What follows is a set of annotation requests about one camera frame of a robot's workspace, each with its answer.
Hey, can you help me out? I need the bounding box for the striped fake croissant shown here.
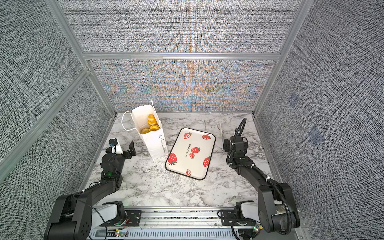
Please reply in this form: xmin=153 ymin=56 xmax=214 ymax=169
xmin=148 ymin=114 xmax=158 ymax=127

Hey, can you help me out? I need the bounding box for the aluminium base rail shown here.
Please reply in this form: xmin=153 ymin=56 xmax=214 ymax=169
xmin=88 ymin=207 xmax=309 ymax=240

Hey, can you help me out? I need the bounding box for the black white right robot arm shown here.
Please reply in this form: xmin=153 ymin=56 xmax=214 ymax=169
xmin=223 ymin=136 xmax=300 ymax=235

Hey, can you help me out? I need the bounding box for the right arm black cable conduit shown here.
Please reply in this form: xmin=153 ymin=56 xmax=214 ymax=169
xmin=225 ymin=117 xmax=293 ymax=236

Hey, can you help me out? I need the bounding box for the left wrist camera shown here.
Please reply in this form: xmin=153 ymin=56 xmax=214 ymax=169
xmin=106 ymin=138 xmax=123 ymax=155

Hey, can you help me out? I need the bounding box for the strawberry print serving tray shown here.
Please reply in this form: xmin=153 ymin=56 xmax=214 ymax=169
xmin=165 ymin=128 xmax=216 ymax=181

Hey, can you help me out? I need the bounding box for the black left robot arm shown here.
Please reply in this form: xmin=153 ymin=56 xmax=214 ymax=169
xmin=44 ymin=139 xmax=136 ymax=240

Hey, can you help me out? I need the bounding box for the round striped fake bun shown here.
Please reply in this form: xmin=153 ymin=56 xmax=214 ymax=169
xmin=140 ymin=125 xmax=161 ymax=135

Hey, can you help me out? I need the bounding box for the white printed paper bag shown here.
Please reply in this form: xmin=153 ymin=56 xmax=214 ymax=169
xmin=121 ymin=101 xmax=169 ymax=160

